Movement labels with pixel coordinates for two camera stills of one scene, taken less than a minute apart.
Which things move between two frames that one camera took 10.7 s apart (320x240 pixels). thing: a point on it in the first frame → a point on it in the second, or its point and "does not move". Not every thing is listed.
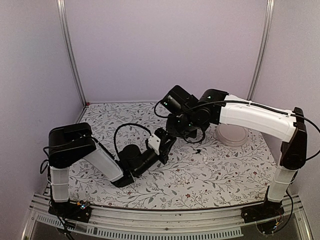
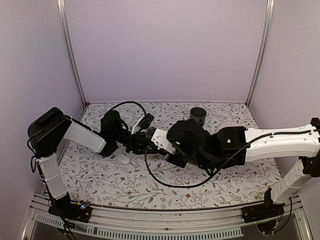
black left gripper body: (140, 170) → (132, 143)
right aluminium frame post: (261, 48) does not move
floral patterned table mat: (207, 174) does not move
